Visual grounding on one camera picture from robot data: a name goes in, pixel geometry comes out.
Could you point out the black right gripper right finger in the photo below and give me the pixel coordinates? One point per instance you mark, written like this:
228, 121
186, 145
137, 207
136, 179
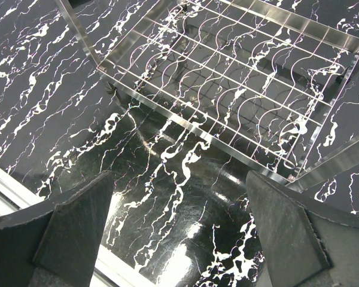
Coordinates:
305, 242

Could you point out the aluminium frame rail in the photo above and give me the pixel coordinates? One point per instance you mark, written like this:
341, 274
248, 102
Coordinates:
109, 269

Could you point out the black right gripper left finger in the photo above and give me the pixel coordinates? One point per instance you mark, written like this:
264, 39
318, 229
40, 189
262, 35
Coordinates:
56, 242

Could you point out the stainless steel dish rack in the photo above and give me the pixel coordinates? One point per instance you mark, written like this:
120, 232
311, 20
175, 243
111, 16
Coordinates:
259, 82

